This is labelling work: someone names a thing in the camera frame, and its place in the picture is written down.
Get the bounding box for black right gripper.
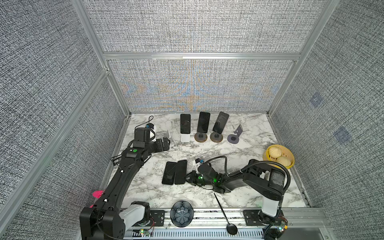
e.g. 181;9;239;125
180;171;215;188

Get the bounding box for black phone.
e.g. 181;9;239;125
162;162;177;185
213;112;230;134
174;160;188;185
180;114;191;135
197;112;211;134

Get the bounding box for purple round phone stand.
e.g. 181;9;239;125
227;125;243;145

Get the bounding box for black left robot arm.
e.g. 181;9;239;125
80;127;171;240

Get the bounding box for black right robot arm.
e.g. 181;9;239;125
186;159;291;226

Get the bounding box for white folding phone stand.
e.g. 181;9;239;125
166;130;176;149

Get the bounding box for white flat phone stand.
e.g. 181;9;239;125
181;134;191;143

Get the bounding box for round wooden phone stand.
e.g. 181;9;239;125
210;132;224;143
194;133;208;143

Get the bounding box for black phone on wooden stand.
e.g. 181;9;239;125
213;112;230;134
197;112;211;134

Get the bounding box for dark glass flower dish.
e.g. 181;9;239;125
170;201;194;228

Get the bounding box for black long spoon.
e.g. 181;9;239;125
214;193;238;236

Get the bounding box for beige bun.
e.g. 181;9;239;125
268;146;283;159
276;156;292;169

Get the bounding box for yellow bowl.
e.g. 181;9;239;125
263;145;295;169

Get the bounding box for pink white plush toy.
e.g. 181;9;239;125
92;190;105;203

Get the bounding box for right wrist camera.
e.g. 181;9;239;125
195;158;204;169

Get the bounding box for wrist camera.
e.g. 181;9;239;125
134;123;156;143
195;158;204;169

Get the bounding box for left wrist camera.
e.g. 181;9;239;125
134;123;156;143

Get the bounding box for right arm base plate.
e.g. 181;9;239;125
243;209;288;226

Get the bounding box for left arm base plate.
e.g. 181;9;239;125
139;210;166;228

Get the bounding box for aluminium frame corner post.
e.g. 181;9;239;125
72;0;132;117

